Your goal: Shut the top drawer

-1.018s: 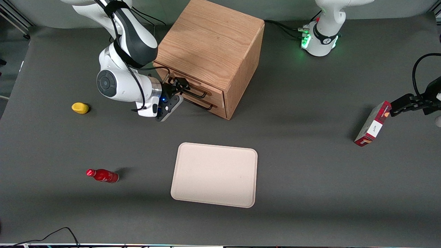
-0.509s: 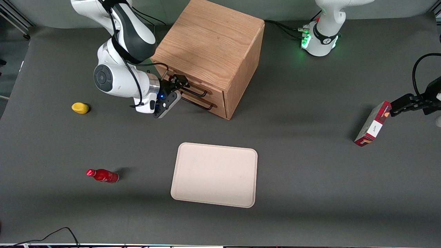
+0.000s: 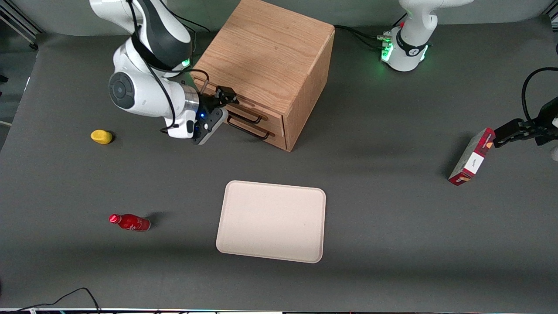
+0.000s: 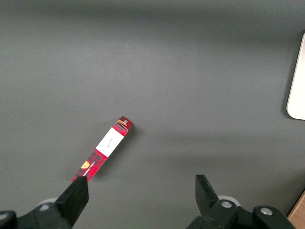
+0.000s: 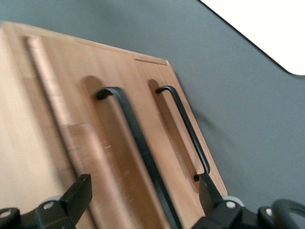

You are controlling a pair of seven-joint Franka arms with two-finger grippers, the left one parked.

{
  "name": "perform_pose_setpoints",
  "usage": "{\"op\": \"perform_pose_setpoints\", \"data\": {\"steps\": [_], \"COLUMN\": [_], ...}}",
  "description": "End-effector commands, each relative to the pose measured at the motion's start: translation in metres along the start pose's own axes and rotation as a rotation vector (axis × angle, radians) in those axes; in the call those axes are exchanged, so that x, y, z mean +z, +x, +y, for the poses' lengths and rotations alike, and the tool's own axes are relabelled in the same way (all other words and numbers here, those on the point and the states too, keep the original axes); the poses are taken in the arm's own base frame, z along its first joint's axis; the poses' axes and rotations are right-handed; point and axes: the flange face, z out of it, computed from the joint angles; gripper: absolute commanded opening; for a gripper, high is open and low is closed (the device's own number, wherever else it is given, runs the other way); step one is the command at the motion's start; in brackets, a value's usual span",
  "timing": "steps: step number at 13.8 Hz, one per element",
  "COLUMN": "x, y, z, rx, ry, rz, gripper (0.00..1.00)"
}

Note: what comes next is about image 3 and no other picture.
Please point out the wooden cabinet drawer, closed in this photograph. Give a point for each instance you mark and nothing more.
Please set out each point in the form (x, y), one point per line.
(277, 138)

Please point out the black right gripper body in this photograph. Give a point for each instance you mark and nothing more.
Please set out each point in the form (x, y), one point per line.
(209, 102)

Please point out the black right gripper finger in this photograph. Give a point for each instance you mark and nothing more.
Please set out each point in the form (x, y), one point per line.
(229, 96)
(219, 104)

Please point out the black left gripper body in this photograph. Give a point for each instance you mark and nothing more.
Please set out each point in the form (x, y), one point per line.
(546, 117)

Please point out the red plaid cardboard box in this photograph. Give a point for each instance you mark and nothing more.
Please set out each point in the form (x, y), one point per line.
(473, 159)

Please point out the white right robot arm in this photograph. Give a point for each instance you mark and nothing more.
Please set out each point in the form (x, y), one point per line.
(144, 87)

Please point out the aluminium frame bar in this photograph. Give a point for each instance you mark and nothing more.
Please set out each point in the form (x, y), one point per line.
(19, 24)

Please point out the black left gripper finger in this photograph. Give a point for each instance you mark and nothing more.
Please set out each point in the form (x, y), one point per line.
(547, 139)
(508, 133)

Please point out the yellow lemon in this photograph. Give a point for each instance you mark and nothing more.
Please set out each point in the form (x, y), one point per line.
(101, 137)

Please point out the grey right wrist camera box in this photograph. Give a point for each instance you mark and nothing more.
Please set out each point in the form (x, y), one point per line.
(211, 127)

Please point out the red soda bottle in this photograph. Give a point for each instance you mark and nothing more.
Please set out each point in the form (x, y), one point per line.
(133, 223)

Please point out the beige plastic tray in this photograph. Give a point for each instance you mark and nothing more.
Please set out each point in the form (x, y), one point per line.
(272, 222)

